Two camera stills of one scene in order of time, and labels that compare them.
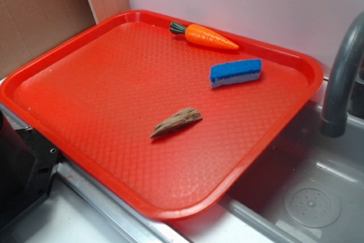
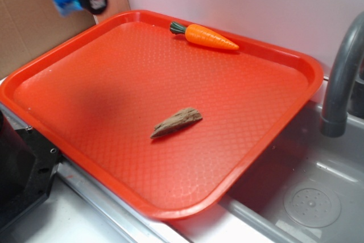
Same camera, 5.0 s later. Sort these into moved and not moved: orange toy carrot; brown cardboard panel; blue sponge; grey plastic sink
Moved: blue sponge
Not moved: brown cardboard panel; orange toy carrot; grey plastic sink
